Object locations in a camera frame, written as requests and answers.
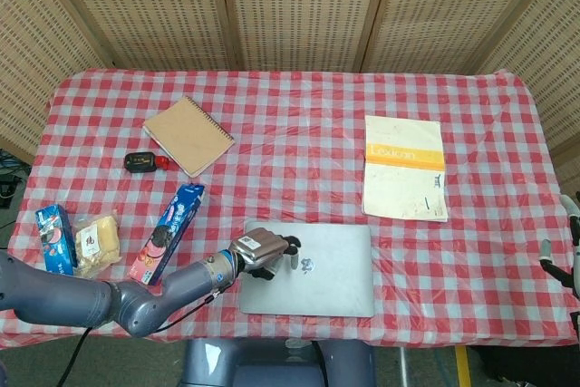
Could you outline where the woven bamboo folding screen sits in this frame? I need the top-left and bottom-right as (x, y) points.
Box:
(0, 0), (580, 166)

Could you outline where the red white checkered tablecloth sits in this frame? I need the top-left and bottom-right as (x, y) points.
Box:
(0, 68), (580, 350)

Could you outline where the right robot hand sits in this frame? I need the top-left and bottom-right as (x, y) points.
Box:
(538, 194), (580, 298)

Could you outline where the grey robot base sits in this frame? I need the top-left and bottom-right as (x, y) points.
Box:
(180, 337), (377, 387)

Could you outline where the silver laptop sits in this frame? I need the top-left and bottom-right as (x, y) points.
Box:
(238, 221), (376, 318)

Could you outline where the black device with red clip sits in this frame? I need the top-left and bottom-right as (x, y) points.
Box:
(124, 151), (172, 175)

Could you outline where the long blue Oreo box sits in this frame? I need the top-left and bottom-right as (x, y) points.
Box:
(130, 182), (207, 287)

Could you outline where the yellow snack bag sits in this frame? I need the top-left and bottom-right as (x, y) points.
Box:
(72, 209), (123, 280)

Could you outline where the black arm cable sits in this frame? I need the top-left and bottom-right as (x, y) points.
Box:
(61, 285), (227, 387)

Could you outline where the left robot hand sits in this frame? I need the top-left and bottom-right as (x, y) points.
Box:
(227, 228), (302, 281)

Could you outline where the brown spiral notebook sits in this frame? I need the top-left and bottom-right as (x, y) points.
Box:
(142, 95), (236, 179)

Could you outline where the cream Lexicon book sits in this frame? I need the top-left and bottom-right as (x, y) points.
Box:
(362, 114), (449, 223)

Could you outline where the short blue Oreo box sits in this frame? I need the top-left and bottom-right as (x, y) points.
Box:
(35, 204), (78, 276)

